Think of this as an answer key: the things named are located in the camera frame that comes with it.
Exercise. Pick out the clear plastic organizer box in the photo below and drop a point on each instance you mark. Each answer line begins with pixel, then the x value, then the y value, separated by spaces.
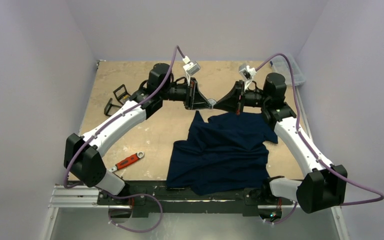
pixel 279 65

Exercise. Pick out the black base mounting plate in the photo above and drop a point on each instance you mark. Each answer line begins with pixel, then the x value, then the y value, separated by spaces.
pixel 154 196

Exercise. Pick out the aluminium rail frame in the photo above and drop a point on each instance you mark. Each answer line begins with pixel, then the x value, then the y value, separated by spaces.
pixel 75 214

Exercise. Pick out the black display frame far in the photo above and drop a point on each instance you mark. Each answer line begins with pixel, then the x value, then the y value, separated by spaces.
pixel 121 94

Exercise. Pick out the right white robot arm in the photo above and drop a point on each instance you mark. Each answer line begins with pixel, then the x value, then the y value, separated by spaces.
pixel 323 185

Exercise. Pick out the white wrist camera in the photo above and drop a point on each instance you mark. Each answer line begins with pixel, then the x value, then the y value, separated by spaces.
pixel 248 73
pixel 190 68

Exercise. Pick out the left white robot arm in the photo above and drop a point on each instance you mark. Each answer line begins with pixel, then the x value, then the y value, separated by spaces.
pixel 83 154

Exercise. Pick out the red adjustable wrench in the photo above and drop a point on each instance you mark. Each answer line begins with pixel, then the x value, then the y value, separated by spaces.
pixel 127 161

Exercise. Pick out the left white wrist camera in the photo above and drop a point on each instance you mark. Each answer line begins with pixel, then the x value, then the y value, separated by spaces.
pixel 190 68

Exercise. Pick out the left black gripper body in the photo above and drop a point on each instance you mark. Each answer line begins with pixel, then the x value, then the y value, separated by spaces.
pixel 188 102

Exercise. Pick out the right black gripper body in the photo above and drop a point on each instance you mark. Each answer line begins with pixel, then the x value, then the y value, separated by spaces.
pixel 240 97

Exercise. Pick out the black display frame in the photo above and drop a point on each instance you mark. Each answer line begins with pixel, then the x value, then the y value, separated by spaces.
pixel 109 106
pixel 121 94

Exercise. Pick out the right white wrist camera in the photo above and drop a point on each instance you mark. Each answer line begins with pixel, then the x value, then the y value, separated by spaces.
pixel 248 73

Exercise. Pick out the black display frame near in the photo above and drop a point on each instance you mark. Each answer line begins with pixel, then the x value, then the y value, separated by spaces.
pixel 109 106

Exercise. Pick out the navy blue t-shirt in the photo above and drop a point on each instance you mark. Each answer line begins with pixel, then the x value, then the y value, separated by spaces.
pixel 224 153

